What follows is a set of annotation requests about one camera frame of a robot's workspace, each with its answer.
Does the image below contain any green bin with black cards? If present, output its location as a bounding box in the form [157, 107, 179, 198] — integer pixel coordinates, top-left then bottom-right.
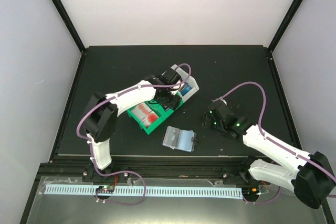
[157, 98, 183, 120]

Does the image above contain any green bin with red cards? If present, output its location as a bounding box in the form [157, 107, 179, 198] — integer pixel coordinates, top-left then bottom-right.
[127, 102, 164, 135]

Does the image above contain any white bin with blue cards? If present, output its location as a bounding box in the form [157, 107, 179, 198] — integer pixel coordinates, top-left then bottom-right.
[171, 63, 199, 103]

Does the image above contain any black card holder wallet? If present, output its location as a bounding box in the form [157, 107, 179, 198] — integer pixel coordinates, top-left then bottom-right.
[162, 129, 198, 153]

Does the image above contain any black membership card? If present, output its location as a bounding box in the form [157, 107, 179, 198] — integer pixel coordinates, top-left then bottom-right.
[162, 126, 181, 148]

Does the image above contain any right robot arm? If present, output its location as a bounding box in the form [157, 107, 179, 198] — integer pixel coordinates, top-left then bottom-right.
[203, 100, 335, 209]

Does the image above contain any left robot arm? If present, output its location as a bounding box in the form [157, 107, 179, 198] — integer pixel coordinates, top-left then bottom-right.
[76, 64, 191, 182]

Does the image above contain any blue card stack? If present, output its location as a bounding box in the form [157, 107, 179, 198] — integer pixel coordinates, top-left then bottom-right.
[180, 83, 192, 96]

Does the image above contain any red white card stack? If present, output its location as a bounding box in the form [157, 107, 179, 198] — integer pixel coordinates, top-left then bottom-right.
[131, 102, 159, 128]

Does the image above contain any right controller board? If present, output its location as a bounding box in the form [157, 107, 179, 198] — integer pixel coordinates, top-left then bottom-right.
[242, 188, 261, 196]

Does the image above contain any controller board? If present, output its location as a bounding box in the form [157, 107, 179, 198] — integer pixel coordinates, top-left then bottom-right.
[96, 185, 115, 194]
[242, 188, 261, 196]

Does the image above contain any left controller board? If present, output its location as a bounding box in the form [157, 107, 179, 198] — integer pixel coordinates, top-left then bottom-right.
[96, 185, 115, 194]

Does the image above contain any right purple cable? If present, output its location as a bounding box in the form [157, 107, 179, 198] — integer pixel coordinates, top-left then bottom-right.
[212, 81, 336, 206]

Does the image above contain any purple cable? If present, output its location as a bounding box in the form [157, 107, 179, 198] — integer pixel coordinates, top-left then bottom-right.
[76, 63, 192, 206]
[212, 81, 336, 206]

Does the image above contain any blue slotted cable duct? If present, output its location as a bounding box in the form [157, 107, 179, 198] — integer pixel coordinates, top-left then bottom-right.
[44, 184, 243, 199]

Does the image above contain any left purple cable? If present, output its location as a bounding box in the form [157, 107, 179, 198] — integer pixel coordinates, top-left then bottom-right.
[76, 63, 192, 206]

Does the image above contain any left black frame post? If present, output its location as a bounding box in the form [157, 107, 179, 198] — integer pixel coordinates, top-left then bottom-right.
[51, 0, 86, 53]

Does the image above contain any black frame post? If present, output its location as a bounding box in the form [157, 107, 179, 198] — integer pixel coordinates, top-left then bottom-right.
[268, 0, 304, 53]
[51, 0, 86, 53]

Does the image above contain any right black frame post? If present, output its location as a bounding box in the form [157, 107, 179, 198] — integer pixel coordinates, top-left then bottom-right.
[268, 0, 304, 53]

